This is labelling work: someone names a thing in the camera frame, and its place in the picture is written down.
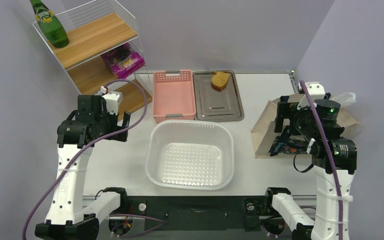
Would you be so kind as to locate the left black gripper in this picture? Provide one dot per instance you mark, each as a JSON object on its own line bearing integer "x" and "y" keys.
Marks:
{"x": 114, "y": 119}

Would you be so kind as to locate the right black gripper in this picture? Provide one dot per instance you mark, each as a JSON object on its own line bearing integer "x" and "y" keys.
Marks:
{"x": 289, "y": 110}

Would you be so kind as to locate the white plastic grocery bag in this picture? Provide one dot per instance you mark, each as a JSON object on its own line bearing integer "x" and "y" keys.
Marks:
{"x": 345, "y": 99}

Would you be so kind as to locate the stainless steel tray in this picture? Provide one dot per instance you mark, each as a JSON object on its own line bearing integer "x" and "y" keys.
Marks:
{"x": 213, "y": 105}

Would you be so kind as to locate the white plastic basin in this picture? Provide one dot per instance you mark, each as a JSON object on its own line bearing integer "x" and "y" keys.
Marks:
{"x": 190, "y": 155}

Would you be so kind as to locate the brown bread slice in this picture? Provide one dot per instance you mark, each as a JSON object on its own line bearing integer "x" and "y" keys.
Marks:
{"x": 219, "y": 80}

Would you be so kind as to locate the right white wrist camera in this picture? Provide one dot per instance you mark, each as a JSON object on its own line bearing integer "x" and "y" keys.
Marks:
{"x": 312, "y": 91}

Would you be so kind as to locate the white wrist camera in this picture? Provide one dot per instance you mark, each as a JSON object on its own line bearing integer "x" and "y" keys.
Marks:
{"x": 312, "y": 91}
{"x": 112, "y": 100}

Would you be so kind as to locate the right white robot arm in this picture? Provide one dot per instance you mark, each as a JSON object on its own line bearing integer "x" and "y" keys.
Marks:
{"x": 334, "y": 161}

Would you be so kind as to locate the white wire wooden shelf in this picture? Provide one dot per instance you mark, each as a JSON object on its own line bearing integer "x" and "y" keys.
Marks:
{"x": 94, "y": 28}

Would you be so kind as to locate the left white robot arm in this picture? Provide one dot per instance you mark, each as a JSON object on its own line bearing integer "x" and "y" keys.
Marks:
{"x": 66, "y": 218}

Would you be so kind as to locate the pink plastic basket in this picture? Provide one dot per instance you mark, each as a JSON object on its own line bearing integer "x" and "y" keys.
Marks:
{"x": 173, "y": 96}

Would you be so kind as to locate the purple snack packet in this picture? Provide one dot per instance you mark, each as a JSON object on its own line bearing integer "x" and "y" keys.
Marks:
{"x": 123, "y": 61}

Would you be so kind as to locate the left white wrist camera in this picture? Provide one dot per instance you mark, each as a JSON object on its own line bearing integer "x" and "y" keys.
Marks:
{"x": 112, "y": 100}

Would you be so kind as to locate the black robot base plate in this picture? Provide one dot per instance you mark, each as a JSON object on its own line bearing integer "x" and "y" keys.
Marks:
{"x": 204, "y": 213}

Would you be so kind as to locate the green glass bottle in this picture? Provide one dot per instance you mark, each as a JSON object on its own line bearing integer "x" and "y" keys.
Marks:
{"x": 50, "y": 25}

